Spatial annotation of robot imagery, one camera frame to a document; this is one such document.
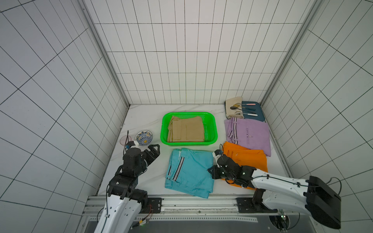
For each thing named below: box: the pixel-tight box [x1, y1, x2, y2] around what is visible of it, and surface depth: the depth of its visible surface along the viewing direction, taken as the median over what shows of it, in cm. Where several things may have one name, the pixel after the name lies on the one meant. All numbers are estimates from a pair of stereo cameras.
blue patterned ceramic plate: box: [134, 129, 153, 146], surface depth 100 cm
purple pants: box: [224, 117, 272, 157], surface depth 102 cm
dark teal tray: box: [241, 100, 266, 122], surface depth 117 cm
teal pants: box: [164, 147, 215, 200], surface depth 82 cm
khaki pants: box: [167, 115, 205, 143], surface depth 101 cm
